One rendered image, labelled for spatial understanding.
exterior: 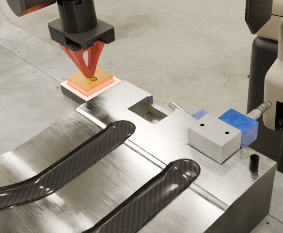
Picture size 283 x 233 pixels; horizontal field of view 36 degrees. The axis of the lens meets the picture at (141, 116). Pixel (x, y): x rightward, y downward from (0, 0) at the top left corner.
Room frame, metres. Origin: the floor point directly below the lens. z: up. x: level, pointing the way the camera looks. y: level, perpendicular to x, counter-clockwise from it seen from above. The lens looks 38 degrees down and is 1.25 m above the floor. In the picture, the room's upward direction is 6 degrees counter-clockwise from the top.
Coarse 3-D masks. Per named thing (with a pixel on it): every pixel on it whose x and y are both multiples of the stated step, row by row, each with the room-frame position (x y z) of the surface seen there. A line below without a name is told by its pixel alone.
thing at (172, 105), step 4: (172, 104) 0.55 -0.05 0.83; (176, 104) 0.55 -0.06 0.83; (172, 108) 0.54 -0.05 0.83; (180, 108) 0.53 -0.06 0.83; (196, 112) 0.51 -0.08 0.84; (200, 112) 0.51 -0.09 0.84; (204, 112) 0.51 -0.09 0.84; (208, 112) 0.51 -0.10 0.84; (196, 116) 0.50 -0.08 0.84; (200, 116) 0.50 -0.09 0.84
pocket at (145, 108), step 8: (152, 96) 0.50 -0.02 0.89; (136, 104) 0.48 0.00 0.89; (144, 104) 0.49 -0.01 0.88; (152, 104) 0.50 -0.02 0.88; (136, 112) 0.48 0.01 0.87; (144, 112) 0.49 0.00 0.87; (152, 112) 0.49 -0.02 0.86; (160, 112) 0.48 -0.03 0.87; (168, 112) 0.47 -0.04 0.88; (152, 120) 0.48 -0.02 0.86; (160, 120) 0.47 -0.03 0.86
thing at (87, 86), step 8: (80, 72) 0.67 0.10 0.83; (96, 72) 0.67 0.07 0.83; (104, 72) 0.66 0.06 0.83; (72, 80) 0.65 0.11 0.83; (80, 80) 0.64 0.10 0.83; (88, 80) 0.64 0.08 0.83; (96, 80) 0.64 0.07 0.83; (104, 80) 0.64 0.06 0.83; (112, 80) 0.65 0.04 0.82; (80, 88) 0.63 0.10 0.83; (88, 88) 0.62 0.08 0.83; (96, 88) 0.63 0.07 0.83; (88, 96) 0.61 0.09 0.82
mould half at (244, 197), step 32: (96, 96) 0.51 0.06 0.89; (128, 96) 0.50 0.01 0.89; (64, 128) 0.45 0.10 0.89; (96, 128) 0.44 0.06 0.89; (160, 128) 0.42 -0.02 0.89; (0, 160) 0.40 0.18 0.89; (32, 160) 0.40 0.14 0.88; (128, 160) 0.38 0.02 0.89; (160, 160) 0.37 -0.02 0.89; (64, 192) 0.34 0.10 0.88; (96, 192) 0.33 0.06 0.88; (128, 192) 0.33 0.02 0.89; (192, 192) 0.32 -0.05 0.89; (224, 192) 0.31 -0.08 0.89; (256, 192) 0.32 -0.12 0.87; (0, 224) 0.28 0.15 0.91; (32, 224) 0.29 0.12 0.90; (64, 224) 0.29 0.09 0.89; (160, 224) 0.28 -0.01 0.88; (192, 224) 0.27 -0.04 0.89; (224, 224) 0.29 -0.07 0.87; (256, 224) 0.33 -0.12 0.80
